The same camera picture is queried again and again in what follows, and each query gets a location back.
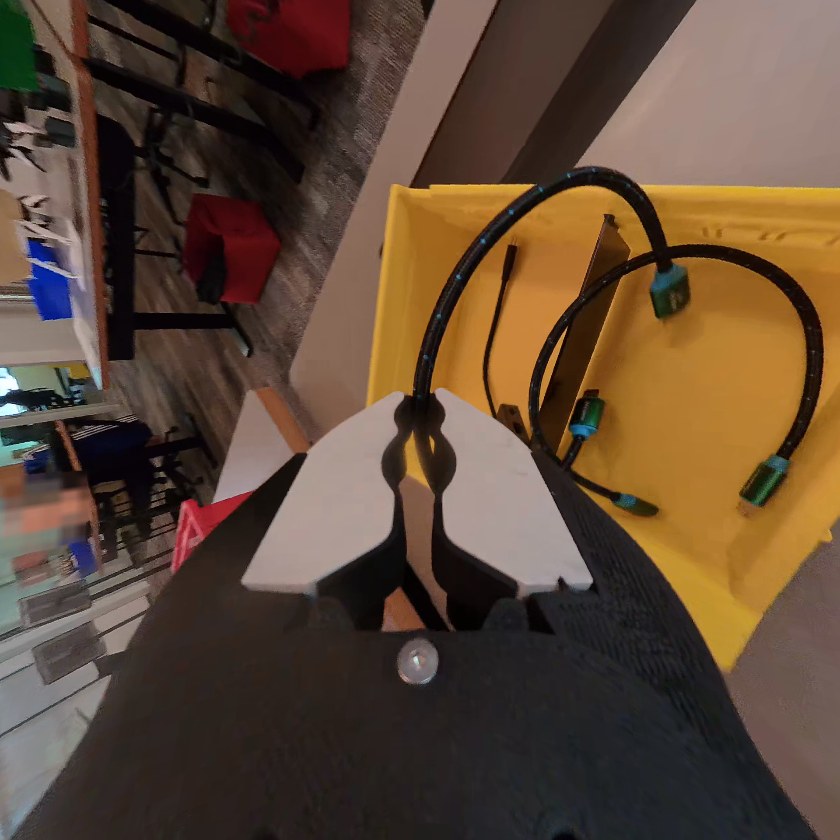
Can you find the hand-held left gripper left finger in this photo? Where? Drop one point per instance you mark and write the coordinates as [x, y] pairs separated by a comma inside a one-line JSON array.
[[334, 505]]

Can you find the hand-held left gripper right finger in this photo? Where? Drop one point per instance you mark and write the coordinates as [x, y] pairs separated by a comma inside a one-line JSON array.
[[499, 505]]

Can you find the red plastic bin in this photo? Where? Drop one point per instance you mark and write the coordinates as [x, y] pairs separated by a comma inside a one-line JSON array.
[[197, 525]]

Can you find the yellow plastic bin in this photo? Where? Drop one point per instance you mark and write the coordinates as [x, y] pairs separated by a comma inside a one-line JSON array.
[[722, 394]]

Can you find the black bin divider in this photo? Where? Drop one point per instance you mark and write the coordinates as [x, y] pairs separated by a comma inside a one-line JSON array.
[[590, 341]]

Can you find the red tote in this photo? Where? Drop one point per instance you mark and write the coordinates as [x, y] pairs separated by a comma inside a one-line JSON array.
[[295, 33], [236, 243]]

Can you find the blue plastic bin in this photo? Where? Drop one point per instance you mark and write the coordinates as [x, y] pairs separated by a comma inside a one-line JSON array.
[[49, 289]]

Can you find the wooden desk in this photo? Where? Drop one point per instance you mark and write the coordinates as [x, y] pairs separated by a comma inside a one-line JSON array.
[[90, 164]]

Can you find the green plastic bin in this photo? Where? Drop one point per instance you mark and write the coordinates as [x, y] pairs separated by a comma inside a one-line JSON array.
[[16, 46]]

